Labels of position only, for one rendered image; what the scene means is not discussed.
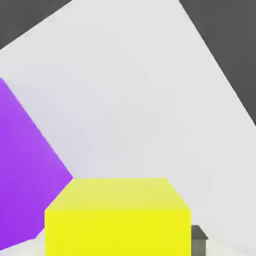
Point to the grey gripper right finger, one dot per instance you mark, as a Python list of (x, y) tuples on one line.
[(198, 243)]

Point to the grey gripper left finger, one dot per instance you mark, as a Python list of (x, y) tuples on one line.
[(30, 249)]

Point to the small yellow cube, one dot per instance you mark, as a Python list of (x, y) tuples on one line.
[(118, 224)]

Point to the large purple box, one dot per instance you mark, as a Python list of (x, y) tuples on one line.
[(24, 170)]

